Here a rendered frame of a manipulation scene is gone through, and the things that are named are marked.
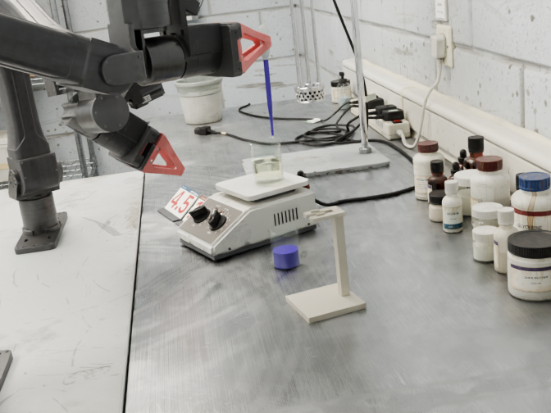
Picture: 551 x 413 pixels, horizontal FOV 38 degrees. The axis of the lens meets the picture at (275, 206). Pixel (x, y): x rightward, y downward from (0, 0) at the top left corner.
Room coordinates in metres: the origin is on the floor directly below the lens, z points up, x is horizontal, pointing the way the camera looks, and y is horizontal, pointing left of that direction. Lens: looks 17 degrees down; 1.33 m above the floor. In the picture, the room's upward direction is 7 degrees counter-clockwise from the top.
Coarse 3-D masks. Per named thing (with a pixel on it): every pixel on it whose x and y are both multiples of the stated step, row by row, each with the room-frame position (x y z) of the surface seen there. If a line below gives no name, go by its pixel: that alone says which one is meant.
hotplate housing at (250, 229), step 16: (288, 192) 1.24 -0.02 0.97; (304, 192) 1.24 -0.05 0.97; (240, 208) 1.20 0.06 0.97; (256, 208) 1.19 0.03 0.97; (272, 208) 1.20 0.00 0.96; (288, 208) 1.22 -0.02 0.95; (304, 208) 1.23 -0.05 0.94; (240, 224) 1.17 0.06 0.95; (256, 224) 1.19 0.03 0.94; (272, 224) 1.20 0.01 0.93; (304, 224) 1.23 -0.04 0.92; (192, 240) 1.20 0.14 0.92; (224, 240) 1.16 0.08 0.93; (240, 240) 1.17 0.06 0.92; (256, 240) 1.18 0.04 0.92; (208, 256) 1.17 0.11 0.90; (224, 256) 1.16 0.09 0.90
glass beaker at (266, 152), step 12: (252, 144) 1.24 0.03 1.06; (264, 144) 1.28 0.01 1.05; (276, 144) 1.24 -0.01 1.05; (252, 156) 1.25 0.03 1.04; (264, 156) 1.23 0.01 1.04; (276, 156) 1.24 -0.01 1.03; (264, 168) 1.23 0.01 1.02; (276, 168) 1.24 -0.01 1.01; (264, 180) 1.24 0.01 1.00; (276, 180) 1.24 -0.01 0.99
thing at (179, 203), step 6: (180, 192) 1.46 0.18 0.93; (186, 192) 1.45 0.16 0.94; (174, 198) 1.46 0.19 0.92; (180, 198) 1.44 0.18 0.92; (186, 198) 1.43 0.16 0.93; (192, 198) 1.41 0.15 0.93; (168, 204) 1.46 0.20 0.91; (174, 204) 1.44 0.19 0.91; (180, 204) 1.42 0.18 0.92; (186, 204) 1.41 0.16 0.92; (174, 210) 1.43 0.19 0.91; (180, 210) 1.41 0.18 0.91
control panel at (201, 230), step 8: (208, 200) 1.28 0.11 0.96; (208, 208) 1.25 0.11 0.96; (224, 208) 1.22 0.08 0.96; (232, 208) 1.21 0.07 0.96; (208, 216) 1.23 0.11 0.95; (232, 216) 1.19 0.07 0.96; (184, 224) 1.25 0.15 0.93; (192, 224) 1.24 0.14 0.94; (200, 224) 1.22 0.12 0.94; (208, 224) 1.21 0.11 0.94; (192, 232) 1.21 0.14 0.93; (200, 232) 1.20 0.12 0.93; (208, 232) 1.19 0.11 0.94; (216, 232) 1.17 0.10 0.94; (208, 240) 1.16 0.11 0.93
